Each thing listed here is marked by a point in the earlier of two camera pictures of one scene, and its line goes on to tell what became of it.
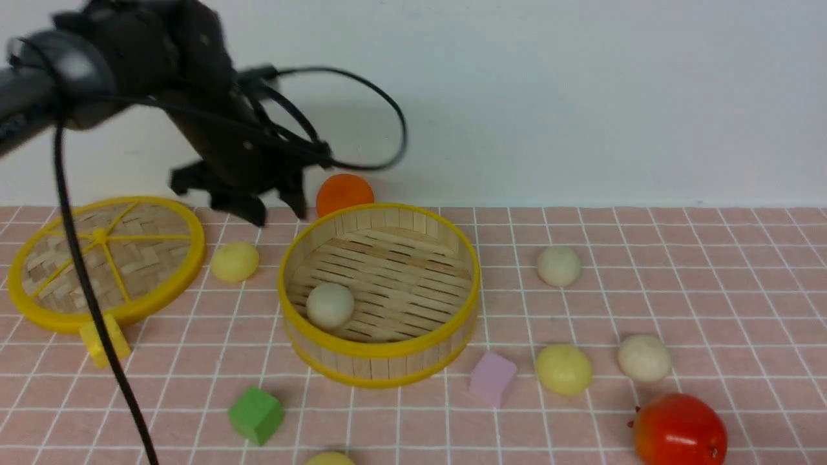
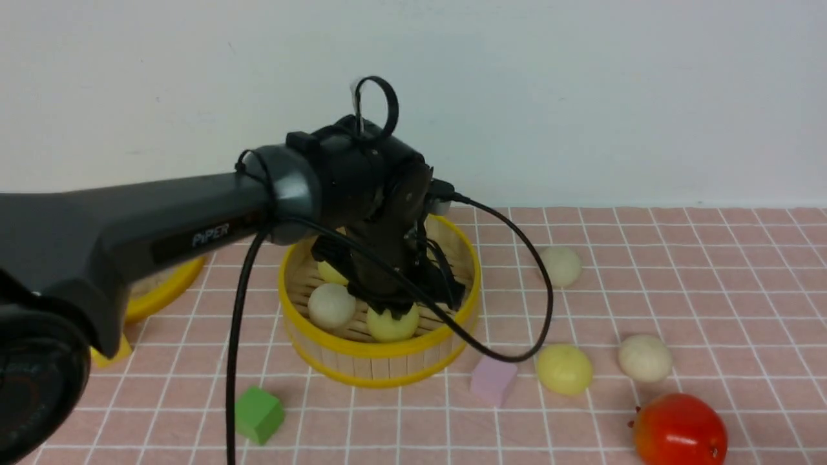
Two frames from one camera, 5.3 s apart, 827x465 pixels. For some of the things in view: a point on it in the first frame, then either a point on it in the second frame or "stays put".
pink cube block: x=492 y=378 stays put
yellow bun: x=235 y=261 -> x=329 y=274
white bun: x=644 y=358 stays put
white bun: x=558 y=266 stays put
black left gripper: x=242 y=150 -> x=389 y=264
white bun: x=330 y=305 stays put
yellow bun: x=564 y=369 stays put
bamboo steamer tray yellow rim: x=415 y=279 stays put
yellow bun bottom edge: x=329 y=458 -> x=387 y=328
